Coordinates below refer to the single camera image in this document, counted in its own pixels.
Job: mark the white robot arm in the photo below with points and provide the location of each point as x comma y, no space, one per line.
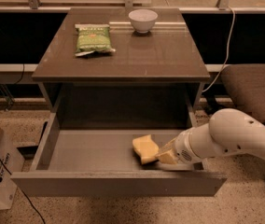
228,132

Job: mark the green snack bag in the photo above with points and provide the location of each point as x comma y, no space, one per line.
93,38

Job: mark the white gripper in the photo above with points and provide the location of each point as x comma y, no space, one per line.
184,148

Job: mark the white ceramic bowl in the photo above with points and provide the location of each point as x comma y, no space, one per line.
142,20

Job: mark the open grey top drawer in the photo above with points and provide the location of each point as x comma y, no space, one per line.
87,147

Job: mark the yellow sponge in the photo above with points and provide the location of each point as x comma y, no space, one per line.
145,148

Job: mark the grey drawer cabinet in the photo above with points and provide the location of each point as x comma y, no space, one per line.
150,81

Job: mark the brown office chair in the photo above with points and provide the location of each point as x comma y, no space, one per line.
245,85

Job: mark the white cardboard box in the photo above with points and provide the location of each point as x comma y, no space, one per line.
10,161

